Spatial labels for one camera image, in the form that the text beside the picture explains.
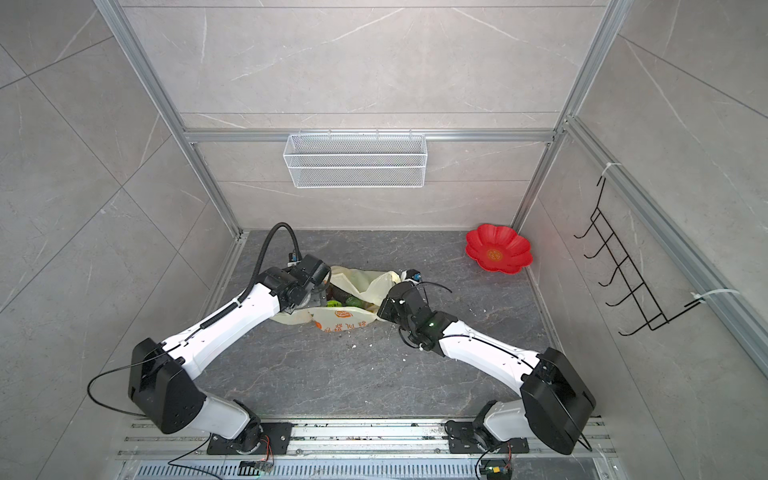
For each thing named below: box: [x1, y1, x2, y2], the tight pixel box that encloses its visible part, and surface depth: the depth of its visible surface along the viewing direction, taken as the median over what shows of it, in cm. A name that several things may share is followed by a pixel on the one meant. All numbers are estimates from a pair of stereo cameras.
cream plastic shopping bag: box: [271, 266, 401, 331], surface depth 86 cm
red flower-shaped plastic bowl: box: [466, 224, 533, 275], surface depth 116 cm
